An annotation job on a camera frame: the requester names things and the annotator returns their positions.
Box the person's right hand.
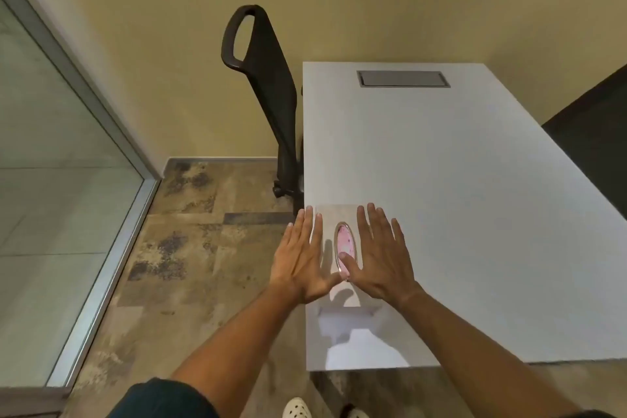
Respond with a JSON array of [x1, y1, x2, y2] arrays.
[[338, 202, 425, 309]]

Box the person's left hand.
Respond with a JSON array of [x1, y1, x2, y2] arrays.
[[269, 206, 345, 306]]

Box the person's left forearm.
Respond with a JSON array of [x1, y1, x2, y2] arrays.
[[169, 284, 307, 418]]

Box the person's right forearm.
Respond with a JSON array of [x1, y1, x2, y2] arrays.
[[396, 283, 586, 418]]

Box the pink oval metal-rimmed object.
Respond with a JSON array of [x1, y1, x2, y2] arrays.
[[333, 221, 357, 282]]

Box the white paper sheet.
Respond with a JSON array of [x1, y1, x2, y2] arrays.
[[305, 203, 413, 372]]

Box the black office chair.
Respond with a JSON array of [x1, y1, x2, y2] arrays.
[[221, 4, 305, 199]]

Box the dark green shorts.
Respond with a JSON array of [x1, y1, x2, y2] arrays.
[[105, 378, 222, 418]]

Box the dark cabinet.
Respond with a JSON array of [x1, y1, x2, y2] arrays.
[[541, 62, 627, 218]]

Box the grey table cable hatch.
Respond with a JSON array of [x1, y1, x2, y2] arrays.
[[356, 70, 452, 89]]

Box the glass partition with aluminium frame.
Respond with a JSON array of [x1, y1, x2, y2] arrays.
[[0, 0, 163, 390]]

